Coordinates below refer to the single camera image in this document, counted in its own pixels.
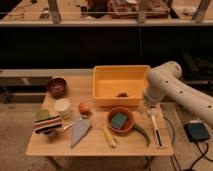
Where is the green pepper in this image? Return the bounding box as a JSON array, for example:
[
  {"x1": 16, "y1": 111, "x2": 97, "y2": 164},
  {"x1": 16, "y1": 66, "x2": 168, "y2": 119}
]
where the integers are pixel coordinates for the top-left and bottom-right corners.
[{"x1": 133, "y1": 123, "x2": 151, "y2": 147}]

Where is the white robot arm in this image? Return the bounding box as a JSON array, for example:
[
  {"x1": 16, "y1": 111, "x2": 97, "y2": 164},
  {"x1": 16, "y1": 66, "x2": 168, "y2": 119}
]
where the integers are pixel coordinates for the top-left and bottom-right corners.
[{"x1": 144, "y1": 61, "x2": 213, "y2": 129}]

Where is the yellow plastic tray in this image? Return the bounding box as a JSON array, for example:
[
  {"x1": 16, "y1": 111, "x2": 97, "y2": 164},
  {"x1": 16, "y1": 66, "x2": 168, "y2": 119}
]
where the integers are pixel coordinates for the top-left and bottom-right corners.
[{"x1": 92, "y1": 65, "x2": 151, "y2": 107}]

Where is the small red item in tray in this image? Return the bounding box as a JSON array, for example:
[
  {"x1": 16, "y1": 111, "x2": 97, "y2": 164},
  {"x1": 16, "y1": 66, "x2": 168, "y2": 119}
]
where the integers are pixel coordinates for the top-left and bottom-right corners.
[{"x1": 116, "y1": 92, "x2": 129, "y2": 97}]

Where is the orange fruit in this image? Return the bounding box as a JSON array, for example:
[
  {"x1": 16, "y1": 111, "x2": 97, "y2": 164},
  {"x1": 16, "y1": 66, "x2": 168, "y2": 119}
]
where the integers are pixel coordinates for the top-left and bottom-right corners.
[{"x1": 78, "y1": 102, "x2": 90, "y2": 114}]

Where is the teal sponge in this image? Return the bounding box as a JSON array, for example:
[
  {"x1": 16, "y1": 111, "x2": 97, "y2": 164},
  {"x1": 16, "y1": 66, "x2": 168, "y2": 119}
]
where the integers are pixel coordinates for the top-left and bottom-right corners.
[{"x1": 111, "y1": 112, "x2": 128, "y2": 130}]

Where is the terracotta bowl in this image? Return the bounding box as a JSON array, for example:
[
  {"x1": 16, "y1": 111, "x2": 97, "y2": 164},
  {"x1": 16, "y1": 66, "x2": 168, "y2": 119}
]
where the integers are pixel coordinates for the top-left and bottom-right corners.
[{"x1": 107, "y1": 107, "x2": 134, "y2": 135}]

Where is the yellow corn cob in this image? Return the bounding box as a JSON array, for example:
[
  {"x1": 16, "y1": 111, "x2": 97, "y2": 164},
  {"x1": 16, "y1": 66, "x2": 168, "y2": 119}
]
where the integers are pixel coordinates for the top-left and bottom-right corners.
[{"x1": 102, "y1": 126, "x2": 116, "y2": 148}]

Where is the white cup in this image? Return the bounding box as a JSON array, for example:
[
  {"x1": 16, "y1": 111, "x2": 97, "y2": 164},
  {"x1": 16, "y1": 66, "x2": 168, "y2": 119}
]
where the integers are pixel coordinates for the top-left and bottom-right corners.
[{"x1": 54, "y1": 98, "x2": 71, "y2": 118}]

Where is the grey spatula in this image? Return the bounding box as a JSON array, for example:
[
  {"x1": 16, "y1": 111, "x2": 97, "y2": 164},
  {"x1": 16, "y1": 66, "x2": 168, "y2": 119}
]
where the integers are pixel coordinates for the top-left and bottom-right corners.
[{"x1": 63, "y1": 116, "x2": 91, "y2": 148}]

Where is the dark maroon bowl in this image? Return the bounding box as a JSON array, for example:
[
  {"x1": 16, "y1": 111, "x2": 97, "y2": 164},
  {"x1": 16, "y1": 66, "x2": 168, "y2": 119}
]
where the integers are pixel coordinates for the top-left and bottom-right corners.
[{"x1": 45, "y1": 78, "x2": 67, "y2": 98}]

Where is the wooden table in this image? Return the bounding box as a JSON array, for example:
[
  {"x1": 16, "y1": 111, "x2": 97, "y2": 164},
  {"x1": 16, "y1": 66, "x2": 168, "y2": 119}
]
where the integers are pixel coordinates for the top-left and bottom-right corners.
[{"x1": 26, "y1": 76, "x2": 173, "y2": 157}]

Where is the green plate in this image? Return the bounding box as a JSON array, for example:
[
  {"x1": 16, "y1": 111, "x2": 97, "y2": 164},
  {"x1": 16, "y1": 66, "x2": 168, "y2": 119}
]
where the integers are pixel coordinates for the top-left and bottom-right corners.
[{"x1": 36, "y1": 109, "x2": 50, "y2": 121}]

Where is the striped cloth stack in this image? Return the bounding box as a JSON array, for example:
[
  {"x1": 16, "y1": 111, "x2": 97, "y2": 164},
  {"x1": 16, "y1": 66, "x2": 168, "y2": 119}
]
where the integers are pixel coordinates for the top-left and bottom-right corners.
[{"x1": 34, "y1": 116, "x2": 62, "y2": 134}]

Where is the black pedal box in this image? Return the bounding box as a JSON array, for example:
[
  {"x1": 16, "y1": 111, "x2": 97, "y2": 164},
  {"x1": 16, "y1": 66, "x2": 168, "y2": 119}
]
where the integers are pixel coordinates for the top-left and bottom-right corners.
[{"x1": 184, "y1": 122, "x2": 210, "y2": 142}]

